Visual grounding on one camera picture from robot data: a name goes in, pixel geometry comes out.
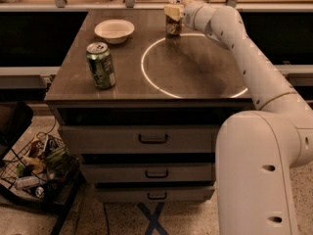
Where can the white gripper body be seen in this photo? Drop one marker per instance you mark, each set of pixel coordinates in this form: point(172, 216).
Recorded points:
point(188, 17)

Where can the orange soda can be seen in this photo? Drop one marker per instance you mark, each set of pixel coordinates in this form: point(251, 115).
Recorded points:
point(173, 27)

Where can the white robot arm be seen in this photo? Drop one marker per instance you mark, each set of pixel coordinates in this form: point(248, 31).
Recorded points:
point(255, 150)

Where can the green soda can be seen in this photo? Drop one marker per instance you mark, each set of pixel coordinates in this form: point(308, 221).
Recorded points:
point(100, 63)

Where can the white paper bowl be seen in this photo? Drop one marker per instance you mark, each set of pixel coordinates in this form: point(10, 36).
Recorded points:
point(114, 31)

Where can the grey drawer cabinet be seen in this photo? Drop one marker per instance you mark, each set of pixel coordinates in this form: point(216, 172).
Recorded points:
point(160, 80)

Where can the middle grey drawer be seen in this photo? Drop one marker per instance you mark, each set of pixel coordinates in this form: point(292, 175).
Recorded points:
point(123, 173)

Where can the grey drawer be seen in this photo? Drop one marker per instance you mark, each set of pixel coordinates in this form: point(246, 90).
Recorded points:
point(139, 139)
point(170, 194)
point(123, 173)

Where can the top grey drawer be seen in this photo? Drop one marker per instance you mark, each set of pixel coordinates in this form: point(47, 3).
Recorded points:
point(139, 139)

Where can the bottom grey drawer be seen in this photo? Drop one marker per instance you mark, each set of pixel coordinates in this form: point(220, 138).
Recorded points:
point(170, 194)

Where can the green snack bag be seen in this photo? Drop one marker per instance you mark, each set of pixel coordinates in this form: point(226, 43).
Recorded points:
point(57, 157)

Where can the blue tape cross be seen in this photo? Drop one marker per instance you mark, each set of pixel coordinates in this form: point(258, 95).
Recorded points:
point(153, 219)

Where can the clear plastic bottle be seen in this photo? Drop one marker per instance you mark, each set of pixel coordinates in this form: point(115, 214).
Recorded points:
point(30, 182)

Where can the black wire basket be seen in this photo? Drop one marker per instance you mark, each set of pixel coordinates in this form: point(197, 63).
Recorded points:
point(30, 161)

